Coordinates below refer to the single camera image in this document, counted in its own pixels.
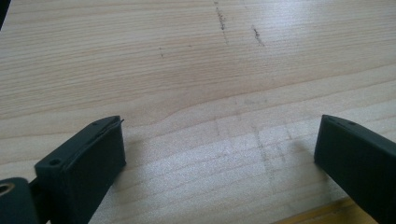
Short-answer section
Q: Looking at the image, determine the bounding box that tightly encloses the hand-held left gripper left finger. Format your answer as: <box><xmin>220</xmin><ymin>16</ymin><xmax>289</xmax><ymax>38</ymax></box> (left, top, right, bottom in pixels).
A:
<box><xmin>29</xmin><ymin>115</ymin><xmax>127</xmax><ymax>224</ymax></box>

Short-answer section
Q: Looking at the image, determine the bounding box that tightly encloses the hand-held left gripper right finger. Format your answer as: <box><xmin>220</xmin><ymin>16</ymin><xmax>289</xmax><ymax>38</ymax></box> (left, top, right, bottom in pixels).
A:
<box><xmin>313</xmin><ymin>114</ymin><xmax>396</xmax><ymax>224</ymax></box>

